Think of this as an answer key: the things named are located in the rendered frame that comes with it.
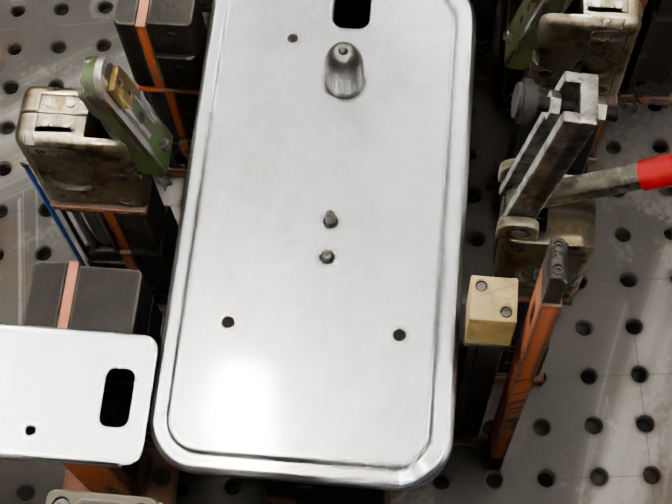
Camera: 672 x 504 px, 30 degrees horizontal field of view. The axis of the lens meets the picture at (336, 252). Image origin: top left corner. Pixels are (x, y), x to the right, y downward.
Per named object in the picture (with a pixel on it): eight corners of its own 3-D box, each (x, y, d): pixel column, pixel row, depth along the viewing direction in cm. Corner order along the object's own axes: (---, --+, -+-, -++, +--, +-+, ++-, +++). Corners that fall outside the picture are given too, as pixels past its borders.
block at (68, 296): (99, 349, 126) (26, 240, 100) (208, 358, 125) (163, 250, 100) (83, 442, 123) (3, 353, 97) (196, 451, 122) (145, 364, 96)
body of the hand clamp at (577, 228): (474, 324, 126) (506, 169, 93) (543, 329, 125) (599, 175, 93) (471, 381, 124) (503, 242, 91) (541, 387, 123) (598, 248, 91)
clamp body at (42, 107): (99, 231, 131) (7, 56, 99) (210, 239, 131) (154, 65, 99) (85, 313, 128) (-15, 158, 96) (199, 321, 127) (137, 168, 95)
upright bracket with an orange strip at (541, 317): (487, 439, 121) (550, 234, 75) (501, 440, 121) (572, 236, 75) (485, 469, 120) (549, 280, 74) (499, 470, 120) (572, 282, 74)
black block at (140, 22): (155, 124, 136) (98, -37, 109) (253, 130, 135) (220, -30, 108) (144, 191, 133) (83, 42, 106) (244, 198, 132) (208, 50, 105)
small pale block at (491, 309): (446, 411, 122) (470, 273, 89) (482, 414, 122) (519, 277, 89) (444, 446, 121) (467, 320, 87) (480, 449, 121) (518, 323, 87)
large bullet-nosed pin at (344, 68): (328, 73, 105) (324, 30, 99) (365, 75, 105) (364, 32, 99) (324, 106, 104) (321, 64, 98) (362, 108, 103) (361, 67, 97)
